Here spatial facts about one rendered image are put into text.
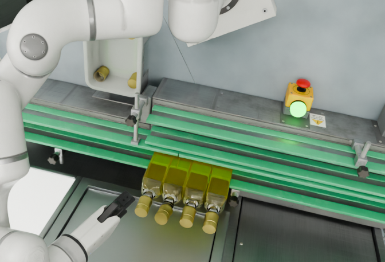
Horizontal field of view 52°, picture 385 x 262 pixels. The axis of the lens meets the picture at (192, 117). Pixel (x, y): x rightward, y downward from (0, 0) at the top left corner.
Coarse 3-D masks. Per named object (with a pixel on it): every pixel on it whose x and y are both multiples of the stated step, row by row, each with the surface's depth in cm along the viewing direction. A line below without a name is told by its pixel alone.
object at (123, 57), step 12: (84, 48) 114; (96, 48) 120; (108, 48) 121; (120, 48) 120; (132, 48) 119; (84, 60) 117; (96, 60) 122; (108, 60) 123; (120, 60) 122; (132, 60) 121; (120, 72) 125; (132, 72) 124; (96, 84) 122; (108, 84) 122; (120, 84) 123; (132, 96) 120
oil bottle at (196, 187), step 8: (192, 168) 111; (200, 168) 111; (208, 168) 111; (192, 176) 108; (200, 176) 108; (208, 176) 109; (192, 184) 106; (200, 184) 106; (184, 192) 104; (192, 192) 104; (200, 192) 104; (184, 200) 104; (200, 200) 103
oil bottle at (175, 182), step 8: (176, 160) 113; (184, 160) 113; (192, 160) 115; (176, 168) 110; (184, 168) 111; (168, 176) 107; (176, 176) 108; (184, 176) 108; (168, 184) 105; (176, 184) 105; (184, 184) 106; (168, 192) 104; (176, 192) 104; (176, 200) 105
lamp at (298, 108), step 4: (296, 100) 111; (300, 100) 111; (292, 104) 111; (296, 104) 109; (300, 104) 109; (304, 104) 110; (292, 108) 110; (296, 108) 109; (300, 108) 109; (304, 108) 109; (292, 112) 110; (296, 112) 110; (300, 112) 110; (304, 112) 110; (296, 116) 111; (300, 116) 111
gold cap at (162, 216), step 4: (164, 204) 101; (160, 208) 99; (164, 208) 99; (168, 208) 100; (160, 212) 97; (164, 212) 98; (168, 212) 99; (172, 212) 101; (156, 216) 98; (160, 216) 97; (164, 216) 97; (168, 216) 98; (156, 220) 98; (160, 220) 98; (164, 220) 97; (160, 224) 98
